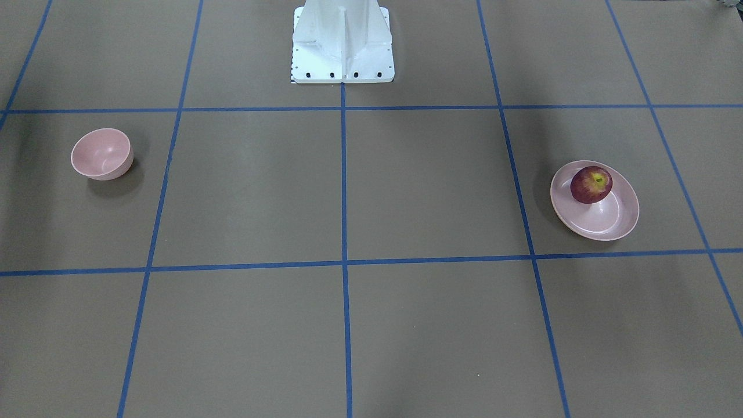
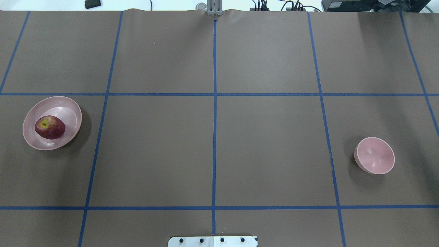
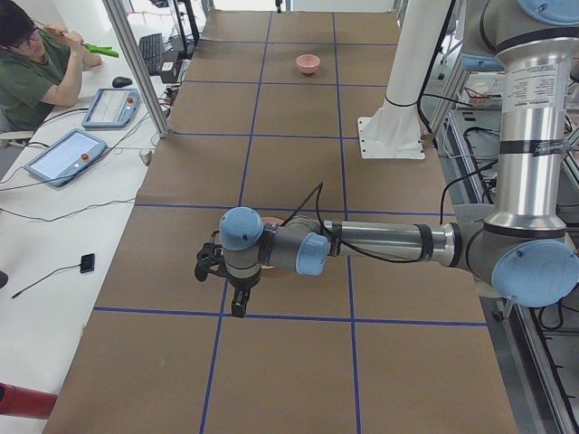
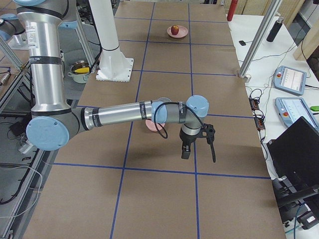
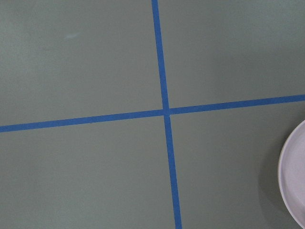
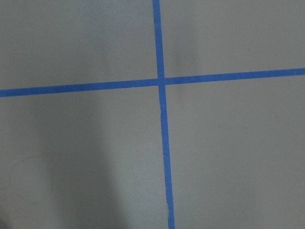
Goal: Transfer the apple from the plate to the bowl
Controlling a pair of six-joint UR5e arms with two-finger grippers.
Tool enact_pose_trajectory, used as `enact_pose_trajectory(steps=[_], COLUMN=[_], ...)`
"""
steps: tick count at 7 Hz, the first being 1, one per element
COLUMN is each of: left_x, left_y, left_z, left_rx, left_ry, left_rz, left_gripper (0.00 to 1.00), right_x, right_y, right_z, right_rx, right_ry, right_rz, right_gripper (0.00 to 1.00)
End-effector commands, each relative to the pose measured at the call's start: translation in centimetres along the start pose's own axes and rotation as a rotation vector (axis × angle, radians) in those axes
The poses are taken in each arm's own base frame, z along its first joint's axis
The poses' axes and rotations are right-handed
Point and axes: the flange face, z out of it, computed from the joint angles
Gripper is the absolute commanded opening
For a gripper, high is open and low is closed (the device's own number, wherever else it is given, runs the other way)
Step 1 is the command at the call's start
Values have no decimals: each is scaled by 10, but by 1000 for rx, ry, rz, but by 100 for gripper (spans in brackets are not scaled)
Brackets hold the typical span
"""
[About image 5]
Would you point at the pink plate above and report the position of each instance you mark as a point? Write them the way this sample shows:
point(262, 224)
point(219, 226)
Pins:
point(291, 174)

